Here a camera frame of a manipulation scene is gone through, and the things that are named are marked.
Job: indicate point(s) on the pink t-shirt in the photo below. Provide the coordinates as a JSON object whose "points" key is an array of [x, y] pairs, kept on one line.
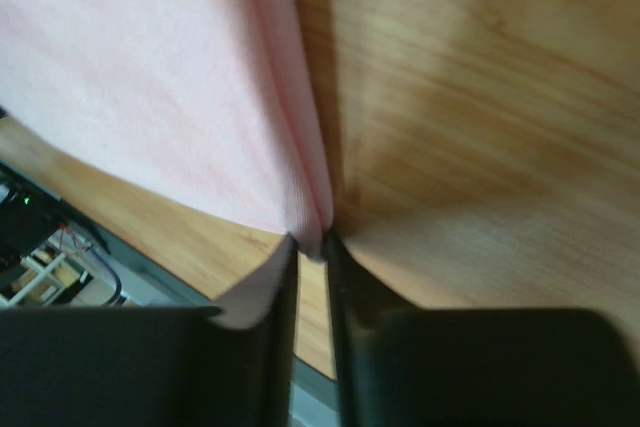
{"points": [[205, 102]]}

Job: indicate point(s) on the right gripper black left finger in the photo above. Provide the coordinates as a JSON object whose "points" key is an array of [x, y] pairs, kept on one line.
{"points": [[228, 363]]}

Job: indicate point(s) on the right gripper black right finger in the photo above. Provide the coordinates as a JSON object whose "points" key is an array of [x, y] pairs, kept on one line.
{"points": [[398, 364]]}

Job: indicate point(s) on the white slotted cable duct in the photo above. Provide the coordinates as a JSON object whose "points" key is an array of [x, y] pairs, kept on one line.
{"points": [[50, 276]]}

